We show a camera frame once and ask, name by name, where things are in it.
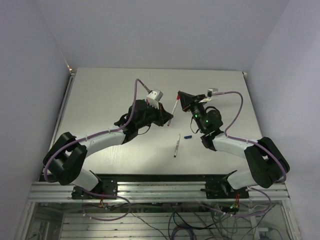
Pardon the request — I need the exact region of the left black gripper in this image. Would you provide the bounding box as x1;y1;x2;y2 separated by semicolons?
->
136;100;173;129

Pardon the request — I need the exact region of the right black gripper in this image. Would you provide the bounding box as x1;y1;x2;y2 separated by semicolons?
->
179;91;208;133

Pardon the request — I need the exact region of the red pen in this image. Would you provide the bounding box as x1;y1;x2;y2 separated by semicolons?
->
167;95;180;127

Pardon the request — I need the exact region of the blue pen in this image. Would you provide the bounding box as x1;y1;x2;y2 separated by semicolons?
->
173;134;181;158

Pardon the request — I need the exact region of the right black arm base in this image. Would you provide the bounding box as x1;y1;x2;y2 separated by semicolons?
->
200;171;249;199

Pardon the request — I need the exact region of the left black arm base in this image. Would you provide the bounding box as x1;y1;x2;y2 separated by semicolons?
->
71;170;118;200

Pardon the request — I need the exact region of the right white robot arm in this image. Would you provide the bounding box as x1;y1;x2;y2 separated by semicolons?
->
177;89;290;198

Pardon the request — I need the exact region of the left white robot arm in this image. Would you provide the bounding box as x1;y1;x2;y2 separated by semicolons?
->
43;99;174;186

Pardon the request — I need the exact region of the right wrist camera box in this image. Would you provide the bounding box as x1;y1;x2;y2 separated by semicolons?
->
200;88;219;103

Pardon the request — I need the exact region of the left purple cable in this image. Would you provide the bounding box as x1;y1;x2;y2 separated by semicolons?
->
43;78;153;222

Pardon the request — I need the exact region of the purple cable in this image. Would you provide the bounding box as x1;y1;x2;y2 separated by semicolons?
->
43;78;153;222
199;91;288;218

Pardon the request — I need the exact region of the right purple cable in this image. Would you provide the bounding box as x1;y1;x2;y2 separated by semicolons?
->
199;91;288;218

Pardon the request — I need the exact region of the aluminium frame rail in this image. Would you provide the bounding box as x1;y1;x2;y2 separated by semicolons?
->
27;182;290;203

